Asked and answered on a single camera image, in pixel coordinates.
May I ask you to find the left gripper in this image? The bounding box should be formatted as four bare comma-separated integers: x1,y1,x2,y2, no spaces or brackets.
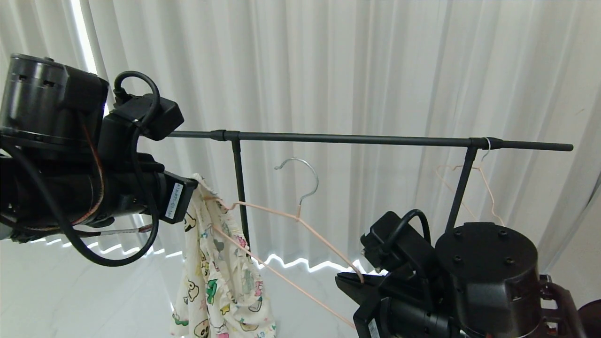
96,155,199,226

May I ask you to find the black clothes rack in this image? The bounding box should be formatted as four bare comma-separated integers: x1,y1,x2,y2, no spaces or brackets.
167,130,574,249

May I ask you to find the black cable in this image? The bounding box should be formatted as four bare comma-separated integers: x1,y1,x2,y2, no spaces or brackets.
393,209,431,247
0,70,161,268

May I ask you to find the white curtain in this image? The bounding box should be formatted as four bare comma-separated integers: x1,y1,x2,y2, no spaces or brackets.
0,0,601,277

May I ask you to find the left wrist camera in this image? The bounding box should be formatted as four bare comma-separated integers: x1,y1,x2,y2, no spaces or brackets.
99,93,185,158

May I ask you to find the pink clothes hanger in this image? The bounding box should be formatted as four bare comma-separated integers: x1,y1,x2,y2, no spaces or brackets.
202,158,366,329
434,150,506,227

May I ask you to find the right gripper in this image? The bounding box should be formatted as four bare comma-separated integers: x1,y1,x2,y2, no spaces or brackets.
352,281,463,338

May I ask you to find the cream printed garment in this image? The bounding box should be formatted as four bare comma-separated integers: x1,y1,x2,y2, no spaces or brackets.
170,174,277,338

